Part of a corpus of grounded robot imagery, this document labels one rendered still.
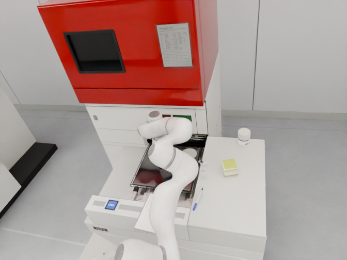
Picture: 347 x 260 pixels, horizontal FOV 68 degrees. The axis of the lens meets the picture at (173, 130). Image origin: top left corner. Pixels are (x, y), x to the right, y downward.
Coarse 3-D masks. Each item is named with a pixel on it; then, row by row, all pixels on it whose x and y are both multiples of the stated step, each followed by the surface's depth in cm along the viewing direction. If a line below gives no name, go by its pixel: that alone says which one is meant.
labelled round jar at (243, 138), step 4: (240, 128) 151; (244, 128) 150; (240, 132) 149; (244, 132) 148; (248, 132) 148; (240, 136) 148; (244, 136) 146; (248, 136) 147; (240, 140) 150; (244, 140) 148; (248, 140) 149; (240, 144) 152; (244, 144) 150; (248, 144) 152
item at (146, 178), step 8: (144, 160) 165; (144, 168) 160; (152, 168) 159; (160, 168) 158; (136, 176) 155; (144, 176) 154; (152, 176) 154; (160, 176) 153; (168, 176) 152; (136, 184) 151; (144, 184) 150; (152, 184) 149
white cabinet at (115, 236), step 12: (96, 228) 146; (108, 228) 142; (108, 240) 153; (120, 240) 149; (144, 240) 142; (156, 240) 138; (180, 240) 131; (192, 240) 129; (180, 252) 140; (192, 252) 136; (204, 252) 133; (216, 252) 130; (228, 252) 127; (240, 252) 124; (252, 252) 121
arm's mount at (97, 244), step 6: (96, 234) 118; (90, 240) 115; (96, 240) 117; (102, 240) 118; (90, 246) 114; (96, 246) 115; (102, 246) 117; (108, 246) 118; (114, 246) 120; (84, 252) 111; (90, 252) 113; (96, 252) 114; (84, 258) 110; (90, 258) 112
